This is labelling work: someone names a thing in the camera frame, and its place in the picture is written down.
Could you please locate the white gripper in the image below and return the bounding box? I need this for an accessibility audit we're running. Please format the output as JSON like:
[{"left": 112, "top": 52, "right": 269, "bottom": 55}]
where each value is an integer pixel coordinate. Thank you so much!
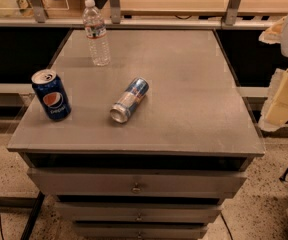
[{"left": 258, "top": 15, "right": 288, "bottom": 132}]

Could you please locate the red bull can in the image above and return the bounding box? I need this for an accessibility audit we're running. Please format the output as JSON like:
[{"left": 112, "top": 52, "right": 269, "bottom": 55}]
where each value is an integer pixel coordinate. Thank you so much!
[{"left": 110, "top": 78, "right": 149, "bottom": 124}]

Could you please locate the blue pepsi can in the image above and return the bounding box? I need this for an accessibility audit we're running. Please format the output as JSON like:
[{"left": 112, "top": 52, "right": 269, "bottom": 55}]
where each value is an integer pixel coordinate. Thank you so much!
[{"left": 31, "top": 69, "right": 71, "bottom": 121}]

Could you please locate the grey metal drawer cabinet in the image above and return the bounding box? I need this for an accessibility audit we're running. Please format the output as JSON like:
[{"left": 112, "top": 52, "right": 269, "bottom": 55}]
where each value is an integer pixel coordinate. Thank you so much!
[{"left": 9, "top": 30, "right": 264, "bottom": 228}]

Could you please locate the clear plastic water bottle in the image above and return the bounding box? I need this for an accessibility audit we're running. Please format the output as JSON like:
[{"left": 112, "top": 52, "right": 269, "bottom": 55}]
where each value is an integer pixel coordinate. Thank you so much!
[{"left": 82, "top": 0, "right": 111, "bottom": 66}]

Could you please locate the top grey drawer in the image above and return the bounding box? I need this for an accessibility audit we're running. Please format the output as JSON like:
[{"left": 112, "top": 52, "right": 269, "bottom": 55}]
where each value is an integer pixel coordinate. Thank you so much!
[{"left": 27, "top": 168, "right": 246, "bottom": 198}]

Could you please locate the grey drawer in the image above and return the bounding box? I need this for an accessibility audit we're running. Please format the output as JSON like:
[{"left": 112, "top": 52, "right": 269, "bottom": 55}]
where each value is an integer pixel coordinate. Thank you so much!
[
  {"left": 56, "top": 202, "right": 220, "bottom": 224},
  {"left": 73, "top": 223, "right": 207, "bottom": 240},
  {"left": 27, "top": 168, "right": 246, "bottom": 198}
]

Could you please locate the bottom grey drawer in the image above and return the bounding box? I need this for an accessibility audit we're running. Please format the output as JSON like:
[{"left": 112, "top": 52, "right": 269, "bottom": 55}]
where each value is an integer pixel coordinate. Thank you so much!
[{"left": 73, "top": 223, "right": 207, "bottom": 240}]

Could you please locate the middle grey drawer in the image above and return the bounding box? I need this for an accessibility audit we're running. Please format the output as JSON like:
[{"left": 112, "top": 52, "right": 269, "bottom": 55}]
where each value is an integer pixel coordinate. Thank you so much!
[{"left": 56, "top": 202, "right": 220, "bottom": 224}]

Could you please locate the wooden shelf rail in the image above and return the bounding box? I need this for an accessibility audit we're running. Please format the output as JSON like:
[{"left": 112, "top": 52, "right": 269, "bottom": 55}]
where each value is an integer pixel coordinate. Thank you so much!
[{"left": 0, "top": 0, "right": 288, "bottom": 29}]

